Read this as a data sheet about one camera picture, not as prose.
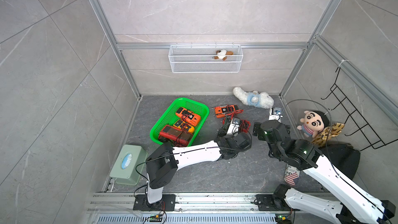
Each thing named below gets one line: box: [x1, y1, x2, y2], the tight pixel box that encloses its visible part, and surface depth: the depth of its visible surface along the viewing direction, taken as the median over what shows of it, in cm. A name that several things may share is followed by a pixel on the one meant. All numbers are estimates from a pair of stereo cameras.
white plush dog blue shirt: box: [232, 86, 275, 109], surface depth 109 cm
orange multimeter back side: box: [214, 104, 239, 119], surface depth 109 cm
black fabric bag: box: [317, 143, 361, 180], surface depth 65 cm
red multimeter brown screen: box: [158, 124, 193, 147], surface depth 90 cm
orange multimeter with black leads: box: [175, 106, 202, 127], surface depth 103 cm
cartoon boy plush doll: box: [296, 110, 330, 138], surface depth 84 cm
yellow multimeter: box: [173, 119, 195, 134], surface depth 100 cm
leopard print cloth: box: [311, 122, 345, 148], surface depth 77 cm
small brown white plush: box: [212, 49, 234, 62], surface depth 90 cm
